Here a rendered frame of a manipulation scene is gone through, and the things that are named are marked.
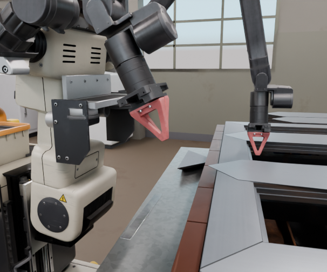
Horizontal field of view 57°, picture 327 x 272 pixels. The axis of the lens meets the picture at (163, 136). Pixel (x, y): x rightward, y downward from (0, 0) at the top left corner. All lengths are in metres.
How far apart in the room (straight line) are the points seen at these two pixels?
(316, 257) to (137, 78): 0.39
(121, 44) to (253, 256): 0.40
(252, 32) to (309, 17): 3.70
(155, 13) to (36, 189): 0.59
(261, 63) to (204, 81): 3.73
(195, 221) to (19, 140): 0.72
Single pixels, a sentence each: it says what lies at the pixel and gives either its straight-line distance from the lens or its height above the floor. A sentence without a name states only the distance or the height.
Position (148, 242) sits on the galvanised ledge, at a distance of 0.83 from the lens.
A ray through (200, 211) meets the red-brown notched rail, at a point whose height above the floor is 0.83.
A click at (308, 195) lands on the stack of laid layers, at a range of 0.79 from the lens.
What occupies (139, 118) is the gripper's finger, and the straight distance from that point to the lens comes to 0.55.
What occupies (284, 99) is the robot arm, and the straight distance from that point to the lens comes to 1.01.
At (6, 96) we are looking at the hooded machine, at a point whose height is 0.70.
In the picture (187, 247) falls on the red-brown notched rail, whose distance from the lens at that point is 0.54.
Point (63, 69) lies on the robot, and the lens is 0.82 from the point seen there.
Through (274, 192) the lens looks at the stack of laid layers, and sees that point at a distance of 0.77.
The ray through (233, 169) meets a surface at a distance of 0.84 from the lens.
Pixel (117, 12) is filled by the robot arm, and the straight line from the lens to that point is 0.58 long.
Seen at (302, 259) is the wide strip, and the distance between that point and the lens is 0.51.
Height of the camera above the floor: 1.12
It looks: 12 degrees down
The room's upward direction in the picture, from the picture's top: straight up
